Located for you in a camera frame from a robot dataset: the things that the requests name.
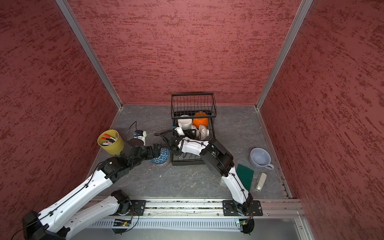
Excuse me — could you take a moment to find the blue triangle pattern bowl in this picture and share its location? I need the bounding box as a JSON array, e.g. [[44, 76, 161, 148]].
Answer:
[[151, 148, 171, 165]]

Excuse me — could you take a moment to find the white ceramic bowl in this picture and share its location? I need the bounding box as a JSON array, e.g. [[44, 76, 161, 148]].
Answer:
[[178, 115, 193, 130]]

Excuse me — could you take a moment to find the orange plastic bowl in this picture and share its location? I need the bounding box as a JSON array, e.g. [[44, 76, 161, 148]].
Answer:
[[193, 112, 210, 129]]

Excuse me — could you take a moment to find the red white sunburst bowl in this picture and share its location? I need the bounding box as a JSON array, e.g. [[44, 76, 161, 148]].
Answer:
[[199, 124, 210, 141]]

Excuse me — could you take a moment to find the green geometric pattern bowl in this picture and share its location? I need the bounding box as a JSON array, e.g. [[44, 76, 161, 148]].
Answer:
[[191, 125, 199, 140]]

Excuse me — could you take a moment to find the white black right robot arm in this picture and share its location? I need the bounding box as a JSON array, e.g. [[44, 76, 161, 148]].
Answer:
[[156, 130, 253, 218]]

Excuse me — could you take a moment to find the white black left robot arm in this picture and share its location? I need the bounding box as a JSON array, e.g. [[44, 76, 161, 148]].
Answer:
[[21, 143, 163, 240]]

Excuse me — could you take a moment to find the patterned bowl stack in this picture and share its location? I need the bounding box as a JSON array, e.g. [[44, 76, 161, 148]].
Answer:
[[152, 163, 169, 168]]

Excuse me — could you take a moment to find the yellow-green pen cup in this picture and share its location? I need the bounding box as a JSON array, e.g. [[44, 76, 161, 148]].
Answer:
[[97, 130, 125, 156]]

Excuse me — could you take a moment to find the red marker in cup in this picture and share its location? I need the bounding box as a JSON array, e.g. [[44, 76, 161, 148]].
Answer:
[[102, 138, 116, 142]]

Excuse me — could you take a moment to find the green sponge pad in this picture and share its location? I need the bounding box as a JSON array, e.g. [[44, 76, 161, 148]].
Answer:
[[236, 164, 254, 192]]

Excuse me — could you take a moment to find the translucent measuring cup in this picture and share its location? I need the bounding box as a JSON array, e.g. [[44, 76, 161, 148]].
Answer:
[[250, 148, 275, 170]]

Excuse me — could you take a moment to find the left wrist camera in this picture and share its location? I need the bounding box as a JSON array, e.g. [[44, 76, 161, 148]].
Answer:
[[134, 130, 147, 146]]

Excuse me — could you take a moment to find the black wire dish rack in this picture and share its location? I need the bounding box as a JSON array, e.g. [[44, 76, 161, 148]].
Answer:
[[170, 92, 220, 167]]

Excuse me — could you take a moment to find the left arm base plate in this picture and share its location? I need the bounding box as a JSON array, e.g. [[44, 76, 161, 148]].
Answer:
[[117, 200, 147, 216]]

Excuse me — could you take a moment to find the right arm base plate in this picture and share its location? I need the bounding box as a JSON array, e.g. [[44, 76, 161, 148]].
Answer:
[[222, 200, 263, 217]]

